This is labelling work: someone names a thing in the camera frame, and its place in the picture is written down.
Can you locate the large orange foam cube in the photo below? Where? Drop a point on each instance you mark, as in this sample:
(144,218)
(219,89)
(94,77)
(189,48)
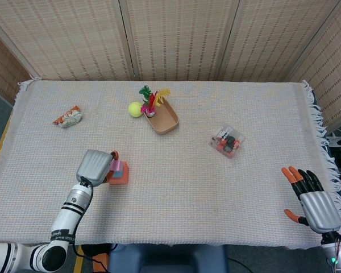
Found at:
(125,177)

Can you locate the clear box with red pieces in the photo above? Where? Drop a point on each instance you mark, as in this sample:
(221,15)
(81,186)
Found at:
(226,140)

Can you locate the left robot hand grey orange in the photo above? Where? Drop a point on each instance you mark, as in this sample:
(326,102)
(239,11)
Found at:
(93,166)

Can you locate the white plastic fixture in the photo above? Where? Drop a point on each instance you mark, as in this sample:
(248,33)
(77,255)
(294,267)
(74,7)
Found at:
(336,140)

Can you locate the brown paper tray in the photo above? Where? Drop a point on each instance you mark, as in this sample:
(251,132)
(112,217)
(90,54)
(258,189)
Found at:
(164,122)

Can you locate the medium blue foam cube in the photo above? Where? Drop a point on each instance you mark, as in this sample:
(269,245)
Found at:
(120,173)

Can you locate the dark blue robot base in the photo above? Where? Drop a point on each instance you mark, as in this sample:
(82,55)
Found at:
(164,258)

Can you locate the yellow tennis ball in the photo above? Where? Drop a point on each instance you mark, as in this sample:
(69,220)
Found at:
(134,109)

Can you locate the right robot hand grey orange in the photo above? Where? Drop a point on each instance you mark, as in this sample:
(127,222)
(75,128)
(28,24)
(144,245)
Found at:
(321,209)

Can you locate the woven bamboo folding screen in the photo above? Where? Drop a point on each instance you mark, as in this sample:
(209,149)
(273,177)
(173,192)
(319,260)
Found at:
(173,37)

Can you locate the beige woven tablecloth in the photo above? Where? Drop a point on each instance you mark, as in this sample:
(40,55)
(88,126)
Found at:
(187,185)

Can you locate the crumpled printed snack packet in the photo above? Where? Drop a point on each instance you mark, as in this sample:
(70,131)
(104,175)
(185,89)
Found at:
(68,118)

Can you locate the small pink foam cube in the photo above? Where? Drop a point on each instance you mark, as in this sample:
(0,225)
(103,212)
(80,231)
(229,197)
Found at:
(117,166)

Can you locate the colourful feather shuttlecock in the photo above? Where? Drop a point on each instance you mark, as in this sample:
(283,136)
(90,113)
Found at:
(150,105)

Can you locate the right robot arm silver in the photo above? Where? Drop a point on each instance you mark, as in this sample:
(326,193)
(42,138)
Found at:
(338,256)

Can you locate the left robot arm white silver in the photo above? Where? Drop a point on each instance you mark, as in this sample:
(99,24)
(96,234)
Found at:
(71,210)

